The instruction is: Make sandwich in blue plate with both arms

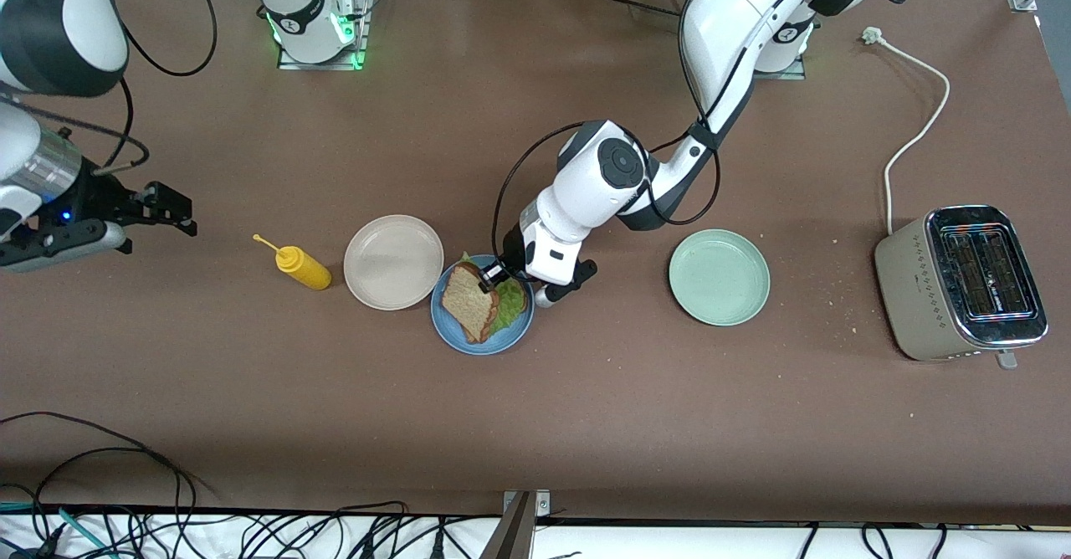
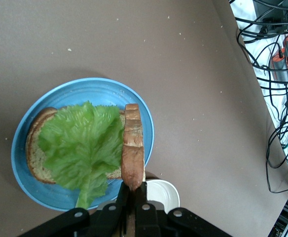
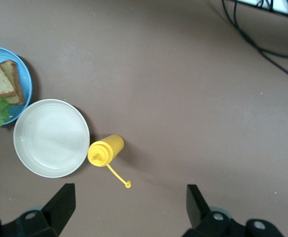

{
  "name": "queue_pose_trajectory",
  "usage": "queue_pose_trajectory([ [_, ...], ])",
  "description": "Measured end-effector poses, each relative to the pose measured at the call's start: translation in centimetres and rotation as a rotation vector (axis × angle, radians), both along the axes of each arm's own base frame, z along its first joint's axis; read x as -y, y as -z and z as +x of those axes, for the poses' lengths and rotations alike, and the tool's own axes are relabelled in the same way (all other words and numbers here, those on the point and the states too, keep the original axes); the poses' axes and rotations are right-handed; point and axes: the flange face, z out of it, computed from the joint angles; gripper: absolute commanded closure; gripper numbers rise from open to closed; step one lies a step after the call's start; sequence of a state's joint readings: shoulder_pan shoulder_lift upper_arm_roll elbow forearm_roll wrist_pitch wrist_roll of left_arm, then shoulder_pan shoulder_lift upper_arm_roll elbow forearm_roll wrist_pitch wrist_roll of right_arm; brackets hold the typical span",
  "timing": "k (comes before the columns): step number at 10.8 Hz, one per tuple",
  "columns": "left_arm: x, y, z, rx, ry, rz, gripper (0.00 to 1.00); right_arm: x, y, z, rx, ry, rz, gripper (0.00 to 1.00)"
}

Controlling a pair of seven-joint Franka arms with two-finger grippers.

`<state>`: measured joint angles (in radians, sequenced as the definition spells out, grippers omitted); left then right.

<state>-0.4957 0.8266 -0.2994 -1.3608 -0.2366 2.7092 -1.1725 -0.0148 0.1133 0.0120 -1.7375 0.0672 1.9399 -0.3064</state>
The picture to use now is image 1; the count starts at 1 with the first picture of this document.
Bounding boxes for black looped cable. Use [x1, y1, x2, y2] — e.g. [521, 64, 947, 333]
[0, 412, 220, 559]

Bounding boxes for brown table mat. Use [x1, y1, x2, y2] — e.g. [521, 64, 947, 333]
[0, 0, 1071, 526]

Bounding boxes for pale green round plate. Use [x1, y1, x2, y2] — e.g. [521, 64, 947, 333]
[668, 228, 771, 327]

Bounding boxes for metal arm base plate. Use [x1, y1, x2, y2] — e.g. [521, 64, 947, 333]
[276, 0, 373, 71]
[749, 55, 808, 81]

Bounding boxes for white toaster power cord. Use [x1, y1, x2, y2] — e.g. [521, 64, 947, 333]
[862, 27, 952, 236]

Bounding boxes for brown bread slice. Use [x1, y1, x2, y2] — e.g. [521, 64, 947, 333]
[443, 287, 530, 345]
[441, 262, 501, 344]

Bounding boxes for black base cable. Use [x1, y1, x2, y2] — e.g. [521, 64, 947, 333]
[586, 0, 695, 20]

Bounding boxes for silver two-slot toaster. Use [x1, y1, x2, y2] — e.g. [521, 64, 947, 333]
[874, 204, 1049, 372]

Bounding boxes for thin black hanging cables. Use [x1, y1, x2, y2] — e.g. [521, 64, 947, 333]
[799, 524, 951, 559]

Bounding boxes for blue round plate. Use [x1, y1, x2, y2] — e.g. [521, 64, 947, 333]
[430, 254, 536, 356]

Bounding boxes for yellow mustard squeeze bottle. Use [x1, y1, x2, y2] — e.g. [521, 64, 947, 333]
[253, 233, 332, 291]

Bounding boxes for metal corner bracket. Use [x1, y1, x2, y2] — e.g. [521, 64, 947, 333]
[502, 490, 551, 518]

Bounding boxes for tangled black cables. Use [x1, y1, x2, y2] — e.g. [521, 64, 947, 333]
[201, 500, 503, 559]

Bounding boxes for beige round plate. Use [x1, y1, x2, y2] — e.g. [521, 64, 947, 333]
[343, 214, 445, 311]

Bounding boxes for teal cable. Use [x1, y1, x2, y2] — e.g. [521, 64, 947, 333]
[0, 502, 114, 559]

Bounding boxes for grey metal bar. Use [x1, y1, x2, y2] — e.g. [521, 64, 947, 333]
[479, 492, 536, 559]

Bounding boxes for green lettuce leaf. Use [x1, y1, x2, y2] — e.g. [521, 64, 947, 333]
[459, 251, 528, 336]

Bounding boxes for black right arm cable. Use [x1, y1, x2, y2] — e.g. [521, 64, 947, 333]
[0, 0, 220, 177]

